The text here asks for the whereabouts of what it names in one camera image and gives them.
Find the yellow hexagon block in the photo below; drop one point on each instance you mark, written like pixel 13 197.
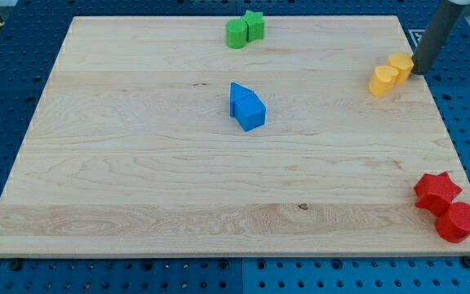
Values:
pixel 403 63

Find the blue cube block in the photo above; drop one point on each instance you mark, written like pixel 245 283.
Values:
pixel 250 112

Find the blue triangle block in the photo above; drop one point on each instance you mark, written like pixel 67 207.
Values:
pixel 237 91

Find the wooden board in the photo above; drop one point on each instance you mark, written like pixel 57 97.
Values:
pixel 131 151

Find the green cylinder block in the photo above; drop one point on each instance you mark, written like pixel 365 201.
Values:
pixel 236 33

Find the green star block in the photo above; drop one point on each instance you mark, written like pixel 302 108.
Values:
pixel 255 25

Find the red star block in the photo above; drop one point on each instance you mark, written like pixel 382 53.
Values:
pixel 436 192

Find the red cylinder block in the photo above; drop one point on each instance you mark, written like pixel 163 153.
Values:
pixel 453 224

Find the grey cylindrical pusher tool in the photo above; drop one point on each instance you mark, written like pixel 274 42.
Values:
pixel 436 34

